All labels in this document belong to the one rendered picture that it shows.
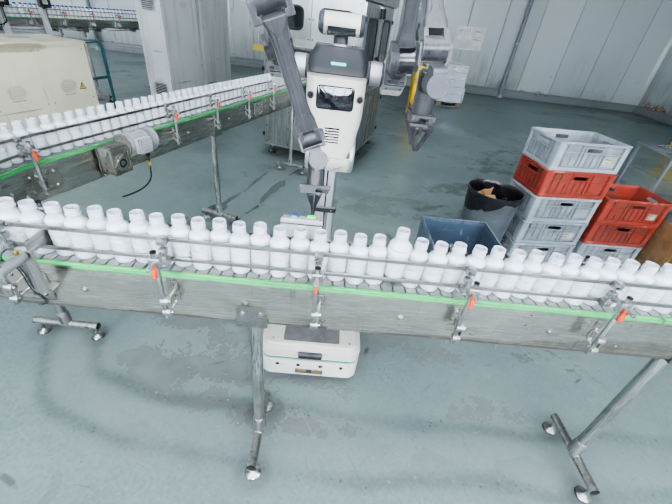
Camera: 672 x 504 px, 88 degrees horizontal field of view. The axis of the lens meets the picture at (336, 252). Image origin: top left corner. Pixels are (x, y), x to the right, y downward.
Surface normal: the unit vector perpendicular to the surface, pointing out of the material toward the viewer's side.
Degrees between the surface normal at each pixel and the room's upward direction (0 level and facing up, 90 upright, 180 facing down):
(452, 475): 0
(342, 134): 90
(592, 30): 90
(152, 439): 0
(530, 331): 90
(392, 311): 90
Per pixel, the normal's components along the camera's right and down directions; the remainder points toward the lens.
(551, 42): -0.02, 0.56
